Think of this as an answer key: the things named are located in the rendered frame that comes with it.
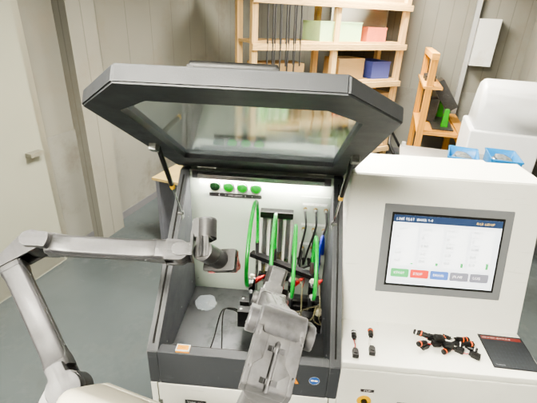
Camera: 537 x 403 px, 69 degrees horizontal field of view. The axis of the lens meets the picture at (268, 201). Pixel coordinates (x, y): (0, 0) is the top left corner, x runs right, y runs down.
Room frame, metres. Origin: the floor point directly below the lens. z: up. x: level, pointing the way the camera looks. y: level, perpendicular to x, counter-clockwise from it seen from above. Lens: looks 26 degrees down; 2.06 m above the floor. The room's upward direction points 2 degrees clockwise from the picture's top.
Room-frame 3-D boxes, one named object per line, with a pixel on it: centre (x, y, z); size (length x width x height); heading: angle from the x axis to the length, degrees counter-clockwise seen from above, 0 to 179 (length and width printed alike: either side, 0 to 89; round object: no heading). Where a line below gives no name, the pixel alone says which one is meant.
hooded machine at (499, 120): (4.24, -2.50, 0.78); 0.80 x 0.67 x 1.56; 161
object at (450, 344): (1.07, -0.67, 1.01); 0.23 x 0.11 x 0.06; 87
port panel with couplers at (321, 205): (1.51, -0.20, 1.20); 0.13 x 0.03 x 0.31; 87
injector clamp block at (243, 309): (1.26, -0.07, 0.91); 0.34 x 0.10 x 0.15; 87
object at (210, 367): (1.03, 0.07, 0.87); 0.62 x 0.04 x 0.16; 87
